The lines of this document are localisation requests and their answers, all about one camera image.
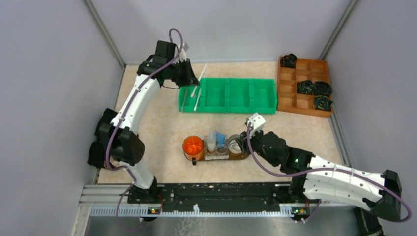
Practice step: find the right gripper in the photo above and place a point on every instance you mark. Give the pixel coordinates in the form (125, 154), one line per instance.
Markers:
(248, 142)

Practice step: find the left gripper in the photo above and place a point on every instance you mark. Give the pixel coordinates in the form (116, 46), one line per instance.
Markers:
(189, 74)

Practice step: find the white toothbrush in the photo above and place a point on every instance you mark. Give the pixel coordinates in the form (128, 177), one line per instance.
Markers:
(199, 78)
(197, 100)

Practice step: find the steel cup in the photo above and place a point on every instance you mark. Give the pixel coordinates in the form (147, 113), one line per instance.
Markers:
(234, 144)

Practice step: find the blue toothpaste tube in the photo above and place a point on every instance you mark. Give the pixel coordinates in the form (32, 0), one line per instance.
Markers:
(220, 139)

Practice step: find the green divided plastic bin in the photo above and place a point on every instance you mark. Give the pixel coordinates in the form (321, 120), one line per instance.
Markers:
(232, 95)

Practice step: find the clear glass cup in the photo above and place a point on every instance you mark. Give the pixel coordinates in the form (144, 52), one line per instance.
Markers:
(219, 154)

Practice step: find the white toothpaste tube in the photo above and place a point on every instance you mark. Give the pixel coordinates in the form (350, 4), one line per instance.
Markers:
(211, 141)

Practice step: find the orange mug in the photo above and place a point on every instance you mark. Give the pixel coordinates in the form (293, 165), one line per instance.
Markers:
(193, 149)

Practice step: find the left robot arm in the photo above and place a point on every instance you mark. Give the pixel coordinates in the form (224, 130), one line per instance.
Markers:
(119, 136)

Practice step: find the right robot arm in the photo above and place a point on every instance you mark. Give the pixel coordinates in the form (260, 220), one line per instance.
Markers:
(315, 178)

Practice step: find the grey toothbrush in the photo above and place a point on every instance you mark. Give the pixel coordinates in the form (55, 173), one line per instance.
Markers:
(184, 99)

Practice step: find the brown oval wooden tray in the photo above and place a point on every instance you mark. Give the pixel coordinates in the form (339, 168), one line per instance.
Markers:
(234, 157)

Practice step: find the rolled dark sock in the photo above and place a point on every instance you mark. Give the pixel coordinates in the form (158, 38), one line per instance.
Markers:
(321, 88)
(305, 87)
(288, 61)
(323, 103)

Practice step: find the wooden compartment box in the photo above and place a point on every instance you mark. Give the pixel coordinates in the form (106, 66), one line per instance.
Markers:
(292, 102)

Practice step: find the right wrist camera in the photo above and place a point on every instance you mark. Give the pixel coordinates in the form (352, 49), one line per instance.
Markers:
(255, 122)

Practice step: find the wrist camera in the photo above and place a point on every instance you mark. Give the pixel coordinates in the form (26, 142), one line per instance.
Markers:
(183, 53)
(255, 122)

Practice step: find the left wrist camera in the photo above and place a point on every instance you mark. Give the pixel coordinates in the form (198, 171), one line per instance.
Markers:
(183, 53)

